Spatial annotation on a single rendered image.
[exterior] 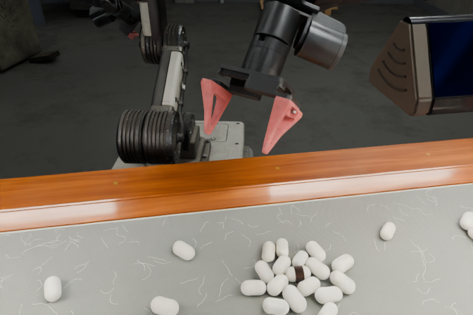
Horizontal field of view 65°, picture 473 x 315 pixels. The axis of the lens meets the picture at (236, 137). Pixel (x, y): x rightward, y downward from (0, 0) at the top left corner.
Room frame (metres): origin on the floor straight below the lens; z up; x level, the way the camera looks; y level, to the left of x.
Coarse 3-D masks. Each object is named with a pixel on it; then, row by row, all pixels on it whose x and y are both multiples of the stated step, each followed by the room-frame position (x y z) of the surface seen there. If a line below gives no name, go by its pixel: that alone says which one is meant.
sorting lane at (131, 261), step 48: (384, 192) 0.54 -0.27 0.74; (432, 192) 0.54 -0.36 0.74; (0, 240) 0.42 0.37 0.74; (48, 240) 0.42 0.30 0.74; (96, 240) 0.42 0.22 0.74; (144, 240) 0.42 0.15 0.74; (192, 240) 0.42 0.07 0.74; (240, 240) 0.42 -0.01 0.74; (288, 240) 0.42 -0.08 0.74; (336, 240) 0.42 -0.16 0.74; (384, 240) 0.42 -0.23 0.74; (432, 240) 0.42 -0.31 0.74; (0, 288) 0.33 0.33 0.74; (96, 288) 0.33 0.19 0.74; (144, 288) 0.33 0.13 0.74; (192, 288) 0.33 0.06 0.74; (240, 288) 0.33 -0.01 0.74; (384, 288) 0.33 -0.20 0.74; (432, 288) 0.33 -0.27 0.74
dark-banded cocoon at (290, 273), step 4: (288, 268) 0.36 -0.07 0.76; (292, 268) 0.35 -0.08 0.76; (304, 268) 0.35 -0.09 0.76; (308, 268) 0.36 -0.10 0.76; (288, 272) 0.35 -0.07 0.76; (292, 272) 0.35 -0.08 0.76; (304, 272) 0.35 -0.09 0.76; (308, 272) 0.35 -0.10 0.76; (288, 276) 0.34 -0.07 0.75; (292, 276) 0.34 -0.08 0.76; (308, 276) 0.34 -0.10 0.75; (292, 280) 0.34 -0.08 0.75
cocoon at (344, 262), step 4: (340, 256) 0.38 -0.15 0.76; (344, 256) 0.37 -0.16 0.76; (348, 256) 0.37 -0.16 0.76; (336, 260) 0.37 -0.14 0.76; (340, 260) 0.37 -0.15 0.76; (344, 260) 0.37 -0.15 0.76; (348, 260) 0.37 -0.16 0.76; (352, 260) 0.37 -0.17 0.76; (332, 264) 0.36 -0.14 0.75; (336, 264) 0.36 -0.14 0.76; (340, 264) 0.36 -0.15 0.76; (344, 264) 0.36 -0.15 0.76; (348, 264) 0.36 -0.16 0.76; (352, 264) 0.36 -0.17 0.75; (332, 268) 0.36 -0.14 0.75; (336, 268) 0.36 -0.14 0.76; (340, 268) 0.36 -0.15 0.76; (344, 268) 0.36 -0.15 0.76; (348, 268) 0.36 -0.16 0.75
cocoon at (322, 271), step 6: (312, 258) 0.37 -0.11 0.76; (306, 264) 0.36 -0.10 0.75; (312, 264) 0.36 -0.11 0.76; (318, 264) 0.36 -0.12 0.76; (324, 264) 0.36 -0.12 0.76; (312, 270) 0.36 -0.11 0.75; (318, 270) 0.35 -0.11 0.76; (324, 270) 0.35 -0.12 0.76; (318, 276) 0.35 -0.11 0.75; (324, 276) 0.34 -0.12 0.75
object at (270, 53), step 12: (252, 48) 0.51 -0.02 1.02; (264, 48) 0.50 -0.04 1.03; (276, 48) 0.50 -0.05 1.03; (288, 48) 0.52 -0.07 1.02; (252, 60) 0.50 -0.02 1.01; (264, 60) 0.49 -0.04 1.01; (276, 60) 0.50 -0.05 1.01; (228, 72) 0.50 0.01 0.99; (240, 72) 0.49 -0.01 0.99; (252, 72) 0.48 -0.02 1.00; (264, 72) 0.48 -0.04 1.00; (276, 72) 0.49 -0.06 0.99; (288, 84) 0.47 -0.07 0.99
